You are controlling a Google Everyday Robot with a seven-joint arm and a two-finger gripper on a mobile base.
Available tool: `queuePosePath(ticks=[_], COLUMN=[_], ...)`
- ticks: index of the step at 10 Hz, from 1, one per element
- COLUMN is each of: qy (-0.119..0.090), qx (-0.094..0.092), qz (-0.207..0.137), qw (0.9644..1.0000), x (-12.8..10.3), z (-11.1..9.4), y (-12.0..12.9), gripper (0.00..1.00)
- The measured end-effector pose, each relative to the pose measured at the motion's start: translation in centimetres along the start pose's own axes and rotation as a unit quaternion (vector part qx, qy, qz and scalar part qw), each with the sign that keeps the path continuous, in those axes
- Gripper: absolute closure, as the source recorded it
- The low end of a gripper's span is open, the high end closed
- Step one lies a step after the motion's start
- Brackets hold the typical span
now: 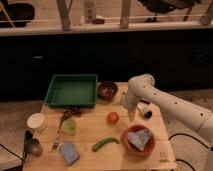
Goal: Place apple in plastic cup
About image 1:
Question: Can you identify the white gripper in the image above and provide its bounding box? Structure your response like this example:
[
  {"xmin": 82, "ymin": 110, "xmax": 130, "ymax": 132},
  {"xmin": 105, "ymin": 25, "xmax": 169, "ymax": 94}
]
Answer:
[{"xmin": 121, "ymin": 91, "xmax": 138, "ymax": 122}]

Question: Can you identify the red apple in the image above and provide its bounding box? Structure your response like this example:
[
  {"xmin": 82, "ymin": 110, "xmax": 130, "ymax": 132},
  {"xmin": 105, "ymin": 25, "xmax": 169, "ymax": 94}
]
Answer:
[{"xmin": 107, "ymin": 112, "xmax": 119, "ymax": 125}]

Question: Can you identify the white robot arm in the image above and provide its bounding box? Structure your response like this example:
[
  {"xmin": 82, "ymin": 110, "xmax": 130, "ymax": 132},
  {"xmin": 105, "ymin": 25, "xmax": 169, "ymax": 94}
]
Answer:
[{"xmin": 121, "ymin": 74, "xmax": 213, "ymax": 171}]

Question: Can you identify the white paper cup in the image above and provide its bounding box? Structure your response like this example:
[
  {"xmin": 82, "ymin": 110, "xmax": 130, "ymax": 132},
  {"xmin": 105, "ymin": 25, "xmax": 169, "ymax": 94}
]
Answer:
[{"xmin": 27, "ymin": 113, "xmax": 46, "ymax": 132}]

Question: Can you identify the black white small tool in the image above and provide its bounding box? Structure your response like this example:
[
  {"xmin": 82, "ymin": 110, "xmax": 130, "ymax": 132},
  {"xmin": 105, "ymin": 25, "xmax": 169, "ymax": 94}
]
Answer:
[{"xmin": 137, "ymin": 100, "xmax": 152, "ymax": 119}]

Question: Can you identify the grey crumpled cloth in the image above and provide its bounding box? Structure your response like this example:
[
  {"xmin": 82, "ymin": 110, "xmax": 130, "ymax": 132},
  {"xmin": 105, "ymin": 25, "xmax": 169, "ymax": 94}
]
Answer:
[{"xmin": 127, "ymin": 129, "xmax": 152, "ymax": 151}]

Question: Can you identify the dark brown bowl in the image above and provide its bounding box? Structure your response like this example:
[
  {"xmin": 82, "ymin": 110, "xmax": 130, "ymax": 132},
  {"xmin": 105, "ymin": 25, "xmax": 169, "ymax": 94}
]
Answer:
[{"xmin": 98, "ymin": 81, "xmax": 118, "ymax": 101}]

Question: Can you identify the dark grape bunch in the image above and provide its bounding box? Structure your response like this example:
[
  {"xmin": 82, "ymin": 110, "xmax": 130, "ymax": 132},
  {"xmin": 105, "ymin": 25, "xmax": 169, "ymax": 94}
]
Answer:
[{"xmin": 64, "ymin": 107, "xmax": 82, "ymax": 118}]

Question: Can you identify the green plastic tray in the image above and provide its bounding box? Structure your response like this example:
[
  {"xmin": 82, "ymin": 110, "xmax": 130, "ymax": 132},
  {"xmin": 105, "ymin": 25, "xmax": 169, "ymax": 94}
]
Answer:
[{"xmin": 45, "ymin": 74, "xmax": 98, "ymax": 108}]

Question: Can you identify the blue sponge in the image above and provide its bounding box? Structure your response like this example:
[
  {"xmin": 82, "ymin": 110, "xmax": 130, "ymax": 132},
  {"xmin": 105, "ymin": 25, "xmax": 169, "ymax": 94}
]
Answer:
[{"xmin": 59, "ymin": 142, "xmax": 80, "ymax": 166}]

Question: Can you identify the metal fork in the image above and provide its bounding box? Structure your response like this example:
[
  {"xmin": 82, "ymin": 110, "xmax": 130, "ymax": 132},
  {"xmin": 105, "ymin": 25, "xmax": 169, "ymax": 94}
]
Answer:
[{"xmin": 51, "ymin": 115, "xmax": 67, "ymax": 151}]

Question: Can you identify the black clamp at table edge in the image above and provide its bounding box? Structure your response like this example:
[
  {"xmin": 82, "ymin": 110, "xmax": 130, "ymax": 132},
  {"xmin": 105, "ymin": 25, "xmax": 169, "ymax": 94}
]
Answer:
[{"xmin": 22, "ymin": 130, "xmax": 33, "ymax": 160}]

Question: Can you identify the black cable on floor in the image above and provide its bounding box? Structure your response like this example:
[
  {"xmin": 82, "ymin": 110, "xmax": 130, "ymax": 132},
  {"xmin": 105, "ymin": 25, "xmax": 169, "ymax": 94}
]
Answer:
[{"xmin": 168, "ymin": 132, "xmax": 213, "ymax": 171}]

